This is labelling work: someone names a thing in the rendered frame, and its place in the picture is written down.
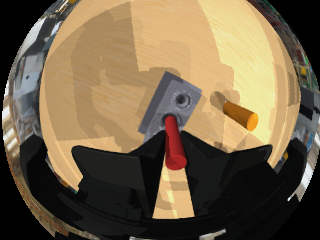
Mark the orange cylinder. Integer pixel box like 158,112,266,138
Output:
223,101,259,131

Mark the red peg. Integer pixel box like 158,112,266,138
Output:
165,115,187,171

